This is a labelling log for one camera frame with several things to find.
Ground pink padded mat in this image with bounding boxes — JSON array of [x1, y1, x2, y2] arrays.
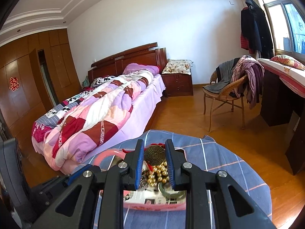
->
[[258, 58, 305, 96]]

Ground purple pillow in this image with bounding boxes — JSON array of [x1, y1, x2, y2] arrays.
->
[[123, 63, 160, 75]]

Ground bagua pendant with red cord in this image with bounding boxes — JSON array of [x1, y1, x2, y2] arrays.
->
[[123, 142, 168, 173]]

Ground window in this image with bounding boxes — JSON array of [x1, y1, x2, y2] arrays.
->
[[258, 0, 305, 60]]

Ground grey garment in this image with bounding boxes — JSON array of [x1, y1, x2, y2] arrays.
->
[[204, 60, 242, 94]]

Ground gold bead bracelet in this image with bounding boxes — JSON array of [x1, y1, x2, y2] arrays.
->
[[152, 161, 169, 174], [147, 173, 170, 188]]

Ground white printed card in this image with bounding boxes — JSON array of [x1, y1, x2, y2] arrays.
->
[[132, 190, 184, 206]]

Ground wooden nightstand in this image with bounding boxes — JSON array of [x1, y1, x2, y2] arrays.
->
[[161, 73, 194, 98]]

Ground dark wooden bead bracelet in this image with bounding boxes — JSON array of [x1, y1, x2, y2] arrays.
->
[[140, 168, 149, 189]]

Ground wooden headboard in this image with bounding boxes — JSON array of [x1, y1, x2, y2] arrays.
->
[[88, 42, 168, 87]]

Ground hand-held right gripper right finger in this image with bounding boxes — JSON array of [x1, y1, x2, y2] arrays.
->
[[165, 139, 277, 229]]

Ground dark wooden desk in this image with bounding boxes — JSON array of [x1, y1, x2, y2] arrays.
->
[[260, 63, 305, 176]]

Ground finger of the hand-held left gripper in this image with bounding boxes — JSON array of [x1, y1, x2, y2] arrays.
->
[[31, 164, 102, 197]]

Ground wicker chair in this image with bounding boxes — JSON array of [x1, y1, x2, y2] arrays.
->
[[202, 60, 249, 133]]

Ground silver mesh band watch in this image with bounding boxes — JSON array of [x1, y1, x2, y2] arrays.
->
[[158, 183, 185, 199]]

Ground bed with lilac sheet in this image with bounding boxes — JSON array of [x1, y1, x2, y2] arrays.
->
[[32, 73, 166, 175]]

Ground pink patchwork quilt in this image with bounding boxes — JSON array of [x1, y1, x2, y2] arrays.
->
[[32, 71, 155, 171]]

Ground pink purple garments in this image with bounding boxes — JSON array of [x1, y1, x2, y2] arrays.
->
[[230, 55, 264, 110]]

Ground floral cloth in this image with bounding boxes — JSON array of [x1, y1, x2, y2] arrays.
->
[[162, 59, 193, 75]]

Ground wooden wardrobe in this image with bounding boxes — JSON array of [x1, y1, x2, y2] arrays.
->
[[0, 27, 82, 148]]

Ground hanging dark coats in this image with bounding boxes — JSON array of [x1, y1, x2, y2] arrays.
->
[[240, 0, 274, 56]]

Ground floral pillow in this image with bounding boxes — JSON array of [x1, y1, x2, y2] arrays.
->
[[270, 54, 305, 70]]

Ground pink bangle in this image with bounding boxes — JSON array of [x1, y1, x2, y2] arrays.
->
[[92, 149, 126, 170]]

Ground red paper decoration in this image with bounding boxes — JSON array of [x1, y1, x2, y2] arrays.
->
[[9, 77, 20, 91]]

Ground blue plaid tablecloth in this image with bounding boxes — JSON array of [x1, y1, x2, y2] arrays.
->
[[79, 129, 272, 229]]

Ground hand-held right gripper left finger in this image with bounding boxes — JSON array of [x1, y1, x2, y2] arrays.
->
[[31, 139, 145, 229]]

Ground pink tin box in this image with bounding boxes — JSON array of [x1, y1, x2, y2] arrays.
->
[[100, 162, 187, 212]]

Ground black white patterned blanket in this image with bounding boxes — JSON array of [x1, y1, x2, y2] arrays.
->
[[45, 75, 118, 120]]

